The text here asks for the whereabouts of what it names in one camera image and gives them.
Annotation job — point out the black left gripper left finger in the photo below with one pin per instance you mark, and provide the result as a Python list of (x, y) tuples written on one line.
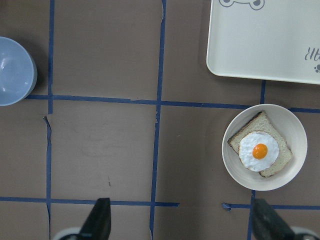
[(98, 222)]

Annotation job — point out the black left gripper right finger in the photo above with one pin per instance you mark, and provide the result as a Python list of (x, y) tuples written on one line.
[(267, 224)]

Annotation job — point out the cream round plate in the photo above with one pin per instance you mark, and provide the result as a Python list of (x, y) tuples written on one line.
[(289, 126)]

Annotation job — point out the bottom bread slice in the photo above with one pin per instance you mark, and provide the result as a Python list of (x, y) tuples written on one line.
[(261, 123)]

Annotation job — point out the fried egg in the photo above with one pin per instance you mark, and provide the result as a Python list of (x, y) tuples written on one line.
[(257, 151)]

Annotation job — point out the blue bowl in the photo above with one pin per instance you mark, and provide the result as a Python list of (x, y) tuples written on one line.
[(18, 72)]

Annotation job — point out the cream bear tray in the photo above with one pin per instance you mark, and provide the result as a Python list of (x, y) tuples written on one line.
[(276, 40)]

